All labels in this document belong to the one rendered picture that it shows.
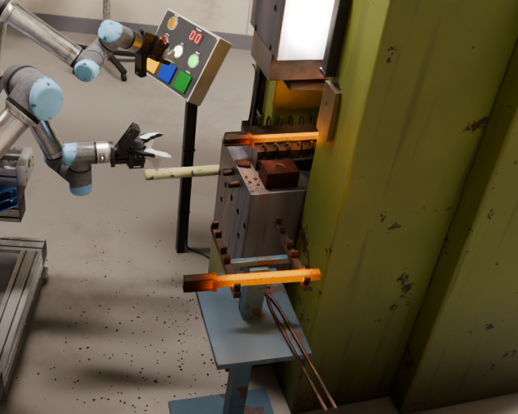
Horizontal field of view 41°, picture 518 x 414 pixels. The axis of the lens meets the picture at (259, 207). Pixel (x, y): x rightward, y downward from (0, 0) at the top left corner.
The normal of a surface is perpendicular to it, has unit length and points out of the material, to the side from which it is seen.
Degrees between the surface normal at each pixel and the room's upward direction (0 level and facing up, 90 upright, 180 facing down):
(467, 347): 90
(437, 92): 90
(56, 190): 0
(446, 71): 90
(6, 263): 0
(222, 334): 0
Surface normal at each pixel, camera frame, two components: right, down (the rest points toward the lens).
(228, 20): 0.04, 0.59
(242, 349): 0.12, -0.80
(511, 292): 0.29, 0.59
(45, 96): 0.78, 0.38
